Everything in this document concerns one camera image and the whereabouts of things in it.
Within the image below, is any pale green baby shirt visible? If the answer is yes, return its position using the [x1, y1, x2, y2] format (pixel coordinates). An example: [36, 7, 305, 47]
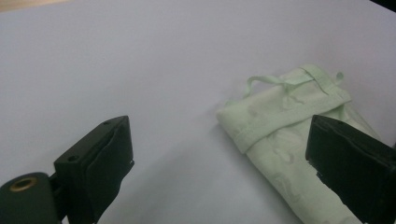
[216, 63, 382, 224]

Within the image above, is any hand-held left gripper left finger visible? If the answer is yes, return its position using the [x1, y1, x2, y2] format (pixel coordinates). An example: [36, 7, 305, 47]
[53, 115, 135, 224]

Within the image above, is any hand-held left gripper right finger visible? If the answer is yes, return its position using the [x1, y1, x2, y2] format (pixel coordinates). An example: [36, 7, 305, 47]
[304, 114, 396, 224]

